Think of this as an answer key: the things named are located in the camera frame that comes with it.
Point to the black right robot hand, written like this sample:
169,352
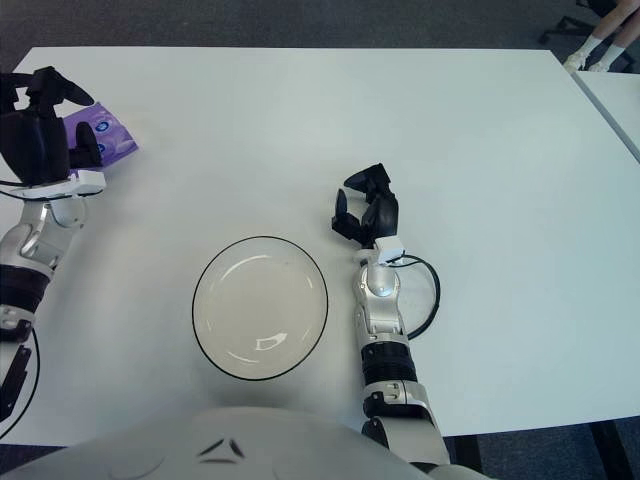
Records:
385,212

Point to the white neighbouring table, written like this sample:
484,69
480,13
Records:
615,100

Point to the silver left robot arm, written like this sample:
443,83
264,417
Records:
35,235

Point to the person leg with white sock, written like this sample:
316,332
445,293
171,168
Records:
627,30
602,27

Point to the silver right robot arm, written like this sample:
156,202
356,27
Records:
387,365

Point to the white plate with black rim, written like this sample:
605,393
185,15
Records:
260,310

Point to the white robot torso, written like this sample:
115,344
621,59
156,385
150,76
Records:
210,450

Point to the black table leg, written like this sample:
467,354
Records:
470,455
617,450

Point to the purple tissue paper pack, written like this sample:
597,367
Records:
112,137

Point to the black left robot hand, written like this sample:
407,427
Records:
35,145

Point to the black office chair base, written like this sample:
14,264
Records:
567,25

